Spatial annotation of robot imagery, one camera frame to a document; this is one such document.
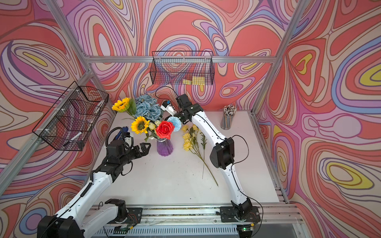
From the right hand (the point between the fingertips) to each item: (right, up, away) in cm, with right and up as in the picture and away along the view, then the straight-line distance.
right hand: (166, 127), depth 85 cm
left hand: (-10, -11, -3) cm, 15 cm away
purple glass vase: (-3, -13, +12) cm, 18 cm away
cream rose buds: (-4, +1, -13) cm, 14 cm away
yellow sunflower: (-10, +1, -16) cm, 18 cm away
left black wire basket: (-50, +3, -10) cm, 51 cm away
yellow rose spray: (+14, -11, +13) cm, 22 cm away
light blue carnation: (+8, +3, -16) cm, 18 cm away
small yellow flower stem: (+23, -11, +14) cm, 29 cm away
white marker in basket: (-44, -5, -13) cm, 46 cm away
